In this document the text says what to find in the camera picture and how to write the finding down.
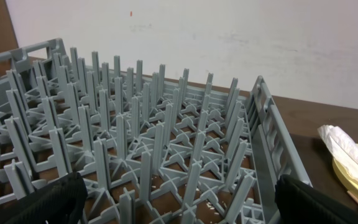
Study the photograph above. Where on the white napkin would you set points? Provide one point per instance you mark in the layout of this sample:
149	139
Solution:
342	147

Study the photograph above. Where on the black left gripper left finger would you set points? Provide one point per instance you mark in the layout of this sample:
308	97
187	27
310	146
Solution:
61	201

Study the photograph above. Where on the grey plastic dishwasher rack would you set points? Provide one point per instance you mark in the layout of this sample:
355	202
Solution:
148	150

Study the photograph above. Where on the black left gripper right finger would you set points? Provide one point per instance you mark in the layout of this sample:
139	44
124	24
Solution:
297	202

